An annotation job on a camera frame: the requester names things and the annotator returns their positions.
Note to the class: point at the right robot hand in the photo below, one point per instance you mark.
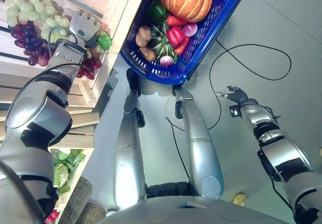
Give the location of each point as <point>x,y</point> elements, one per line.
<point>237,95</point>

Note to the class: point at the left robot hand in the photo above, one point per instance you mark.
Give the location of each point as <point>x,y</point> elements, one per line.
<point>84,26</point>

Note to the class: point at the light green bell pepper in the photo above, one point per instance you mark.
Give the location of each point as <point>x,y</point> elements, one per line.
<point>105,41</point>

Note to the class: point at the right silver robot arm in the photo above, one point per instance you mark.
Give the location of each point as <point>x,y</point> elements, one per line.
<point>284,151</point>

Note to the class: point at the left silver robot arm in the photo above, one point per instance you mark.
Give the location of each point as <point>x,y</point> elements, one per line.
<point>37,118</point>

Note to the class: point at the blue plastic shopping basket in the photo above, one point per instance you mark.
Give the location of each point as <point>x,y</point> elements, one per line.
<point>221,17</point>

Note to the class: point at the wooden produce crate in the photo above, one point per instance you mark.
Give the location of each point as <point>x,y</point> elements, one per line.
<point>120,15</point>

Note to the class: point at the purple grape bunch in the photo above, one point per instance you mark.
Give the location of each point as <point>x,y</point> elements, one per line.
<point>30,42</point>

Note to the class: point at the green grape bunch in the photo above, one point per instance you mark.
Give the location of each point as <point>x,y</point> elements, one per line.
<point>27,10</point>

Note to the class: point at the round brown potato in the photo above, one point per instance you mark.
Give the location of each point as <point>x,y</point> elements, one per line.
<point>143,35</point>

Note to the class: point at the right silver robot leg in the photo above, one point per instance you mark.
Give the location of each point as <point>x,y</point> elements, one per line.
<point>201,143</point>

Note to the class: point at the silver robot leg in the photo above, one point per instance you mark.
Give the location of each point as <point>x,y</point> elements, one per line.
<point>201,143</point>
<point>128,153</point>

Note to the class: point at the long brown potato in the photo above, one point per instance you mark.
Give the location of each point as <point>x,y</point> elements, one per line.
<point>148,53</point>

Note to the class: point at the dark green bell pepper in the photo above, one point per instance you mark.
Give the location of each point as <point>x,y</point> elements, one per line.
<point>156,11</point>

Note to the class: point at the red chili pepper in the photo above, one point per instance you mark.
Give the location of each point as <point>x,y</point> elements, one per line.
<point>182,46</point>

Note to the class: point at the green striped squash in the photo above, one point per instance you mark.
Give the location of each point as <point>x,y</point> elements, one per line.
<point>161,42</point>

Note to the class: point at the small red onion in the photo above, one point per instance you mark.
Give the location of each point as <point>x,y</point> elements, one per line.
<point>166,61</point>

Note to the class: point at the large red onion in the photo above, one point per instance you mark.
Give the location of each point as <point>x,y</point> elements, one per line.
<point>190,29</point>

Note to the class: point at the red bell pepper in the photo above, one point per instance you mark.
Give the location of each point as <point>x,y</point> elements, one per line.
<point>175,35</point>

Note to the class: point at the orange-red carrot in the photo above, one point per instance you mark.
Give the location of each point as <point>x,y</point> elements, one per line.
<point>176,20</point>

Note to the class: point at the yellow object on floor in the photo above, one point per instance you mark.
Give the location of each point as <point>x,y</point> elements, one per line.
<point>239,198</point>

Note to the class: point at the orange pumpkin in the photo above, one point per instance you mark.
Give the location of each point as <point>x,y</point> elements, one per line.
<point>186,0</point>

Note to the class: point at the wooden crate with lettuce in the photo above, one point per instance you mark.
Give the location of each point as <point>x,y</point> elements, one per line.
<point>80,136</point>

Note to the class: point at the black robot pelvis block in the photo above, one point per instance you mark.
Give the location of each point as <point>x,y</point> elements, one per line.
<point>171,190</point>

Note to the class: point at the left silver robot leg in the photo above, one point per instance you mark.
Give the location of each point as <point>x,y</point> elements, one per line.
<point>128,153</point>

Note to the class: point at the silver robot torso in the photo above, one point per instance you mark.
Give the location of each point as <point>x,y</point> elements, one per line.
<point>191,212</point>

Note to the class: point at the green lettuce head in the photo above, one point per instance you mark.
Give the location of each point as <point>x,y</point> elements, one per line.
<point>64,168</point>

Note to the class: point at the small red pepper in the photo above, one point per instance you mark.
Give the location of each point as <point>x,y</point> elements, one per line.
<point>52,216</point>

